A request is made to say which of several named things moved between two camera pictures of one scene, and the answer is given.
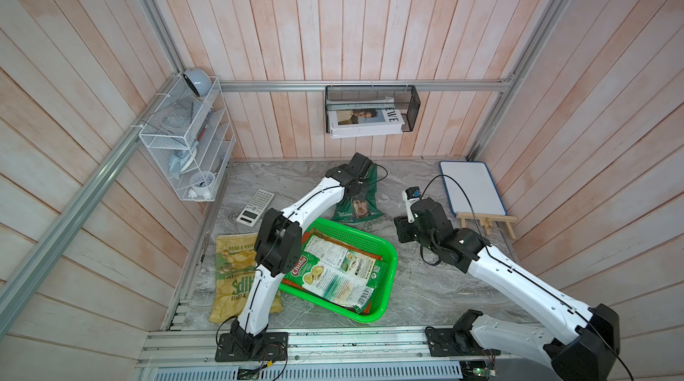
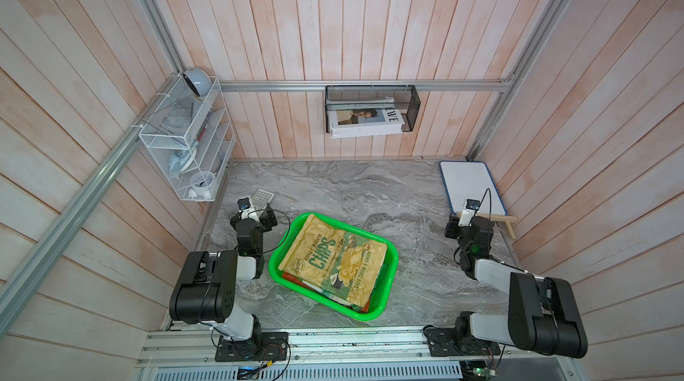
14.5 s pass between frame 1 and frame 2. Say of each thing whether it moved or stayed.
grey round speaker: stayed
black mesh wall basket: stayed
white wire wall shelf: stayed
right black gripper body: moved
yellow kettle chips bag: moved
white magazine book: stayed
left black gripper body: moved
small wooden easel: stayed
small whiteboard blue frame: stayed
